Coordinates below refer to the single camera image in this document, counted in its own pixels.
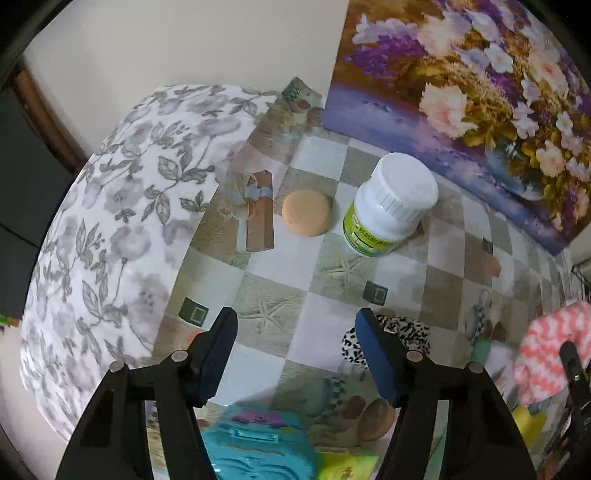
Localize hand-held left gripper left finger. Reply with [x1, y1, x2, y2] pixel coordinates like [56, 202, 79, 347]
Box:
[55, 307, 239, 480]

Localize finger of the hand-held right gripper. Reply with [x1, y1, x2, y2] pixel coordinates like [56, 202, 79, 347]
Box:
[558, 340, 591, 467]

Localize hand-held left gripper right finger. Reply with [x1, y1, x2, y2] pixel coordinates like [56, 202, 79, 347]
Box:
[355, 308, 539, 480]

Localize pink white chevron cloth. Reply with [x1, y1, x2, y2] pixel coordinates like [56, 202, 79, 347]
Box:
[514, 301, 591, 408]

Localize black white leopard scrunchie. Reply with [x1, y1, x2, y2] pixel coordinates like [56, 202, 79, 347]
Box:
[341, 314, 431, 367]

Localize yellow green sponge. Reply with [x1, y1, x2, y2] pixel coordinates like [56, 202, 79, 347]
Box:
[318, 452, 379, 480]

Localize teal plastic case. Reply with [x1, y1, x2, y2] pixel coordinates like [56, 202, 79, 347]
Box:
[198, 406, 321, 480]

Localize checkered printed tablecloth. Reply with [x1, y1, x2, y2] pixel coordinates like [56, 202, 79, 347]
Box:
[143, 78, 591, 480]

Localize orange round makeup puff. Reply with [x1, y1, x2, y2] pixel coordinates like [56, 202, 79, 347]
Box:
[281, 190, 333, 238]

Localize white pill bottle green label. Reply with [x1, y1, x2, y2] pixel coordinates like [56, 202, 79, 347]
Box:
[342, 152, 438, 258]

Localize grey floral white blanket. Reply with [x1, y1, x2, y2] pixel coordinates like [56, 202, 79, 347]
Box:
[19, 84, 282, 441]

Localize dark door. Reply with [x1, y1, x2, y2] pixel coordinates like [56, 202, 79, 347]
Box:
[0, 88, 70, 319]

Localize flower painting canvas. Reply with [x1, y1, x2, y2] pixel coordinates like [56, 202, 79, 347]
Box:
[322, 0, 591, 254]

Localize brown wooden door frame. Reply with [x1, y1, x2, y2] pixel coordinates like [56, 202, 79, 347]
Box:
[11, 65, 88, 174]

